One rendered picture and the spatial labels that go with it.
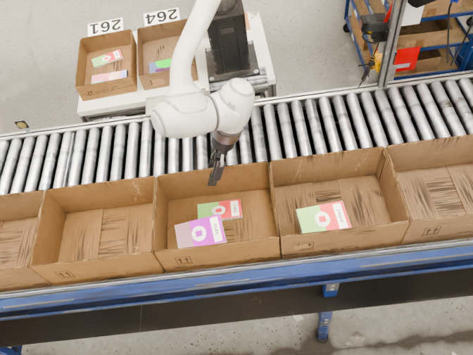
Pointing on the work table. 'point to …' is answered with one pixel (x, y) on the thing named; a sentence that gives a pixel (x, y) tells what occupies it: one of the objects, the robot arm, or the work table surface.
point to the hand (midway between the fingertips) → (212, 173)
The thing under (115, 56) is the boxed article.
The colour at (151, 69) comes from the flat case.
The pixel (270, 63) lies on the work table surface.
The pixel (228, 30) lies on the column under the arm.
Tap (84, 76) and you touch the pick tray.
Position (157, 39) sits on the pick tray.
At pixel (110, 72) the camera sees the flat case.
